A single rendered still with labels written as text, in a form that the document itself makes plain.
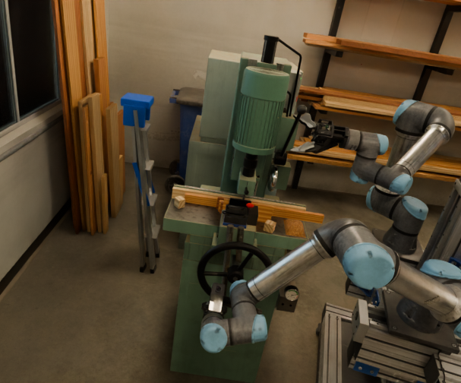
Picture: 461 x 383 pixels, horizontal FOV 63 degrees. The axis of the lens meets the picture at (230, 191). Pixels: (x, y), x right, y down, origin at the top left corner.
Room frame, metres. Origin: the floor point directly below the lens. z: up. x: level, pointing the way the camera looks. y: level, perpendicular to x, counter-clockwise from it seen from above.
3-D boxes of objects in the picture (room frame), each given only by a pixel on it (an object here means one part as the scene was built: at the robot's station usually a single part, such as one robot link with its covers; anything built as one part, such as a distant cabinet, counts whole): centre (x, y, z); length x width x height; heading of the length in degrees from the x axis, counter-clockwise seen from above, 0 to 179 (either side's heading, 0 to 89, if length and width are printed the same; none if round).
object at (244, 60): (1.76, -0.06, 1.16); 0.22 x 0.22 x 0.72; 1
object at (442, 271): (1.04, -0.74, 0.98); 0.13 x 0.12 x 0.14; 10
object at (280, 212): (1.47, -0.12, 0.92); 0.62 x 0.02 x 0.04; 91
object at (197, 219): (1.36, -0.05, 0.87); 0.61 x 0.30 x 0.06; 91
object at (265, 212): (1.40, -0.09, 0.94); 0.21 x 0.01 x 0.08; 91
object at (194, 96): (3.43, 0.36, 0.48); 0.64 x 0.54 x 0.97; 97
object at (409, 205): (1.54, -0.82, 0.98); 0.13 x 0.12 x 0.14; 47
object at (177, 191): (1.48, -0.05, 0.93); 0.60 x 0.02 x 0.05; 91
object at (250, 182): (1.49, -0.07, 1.03); 0.14 x 0.07 x 0.09; 1
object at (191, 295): (1.59, -0.06, 0.36); 0.58 x 0.45 x 0.71; 1
